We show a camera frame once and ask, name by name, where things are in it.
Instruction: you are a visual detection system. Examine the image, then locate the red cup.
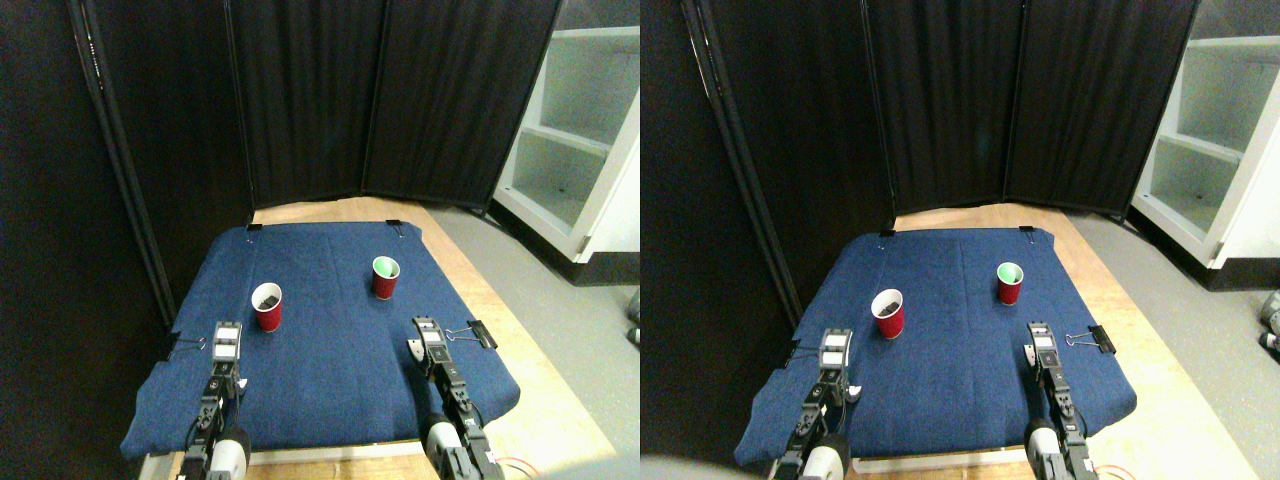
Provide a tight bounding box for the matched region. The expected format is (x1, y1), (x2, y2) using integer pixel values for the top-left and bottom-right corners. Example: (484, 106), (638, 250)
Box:
(372, 256), (401, 300)
(251, 283), (283, 333)
(997, 262), (1025, 306)
(871, 289), (905, 340)

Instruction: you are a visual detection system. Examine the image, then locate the dark blue cloth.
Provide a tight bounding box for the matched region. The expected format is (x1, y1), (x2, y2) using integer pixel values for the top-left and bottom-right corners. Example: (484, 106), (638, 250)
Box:
(120, 218), (523, 462)
(735, 226), (1139, 469)

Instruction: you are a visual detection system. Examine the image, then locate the white shelf unit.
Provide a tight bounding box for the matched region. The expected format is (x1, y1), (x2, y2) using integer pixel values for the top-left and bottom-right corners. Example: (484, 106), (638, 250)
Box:
(492, 25), (640, 264)
(1132, 35), (1280, 269)

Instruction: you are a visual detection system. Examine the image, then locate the black curtain stand pole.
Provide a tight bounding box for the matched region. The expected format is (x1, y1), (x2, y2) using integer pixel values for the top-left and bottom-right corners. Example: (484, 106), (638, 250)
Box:
(66, 0), (175, 331)
(680, 0), (804, 329)

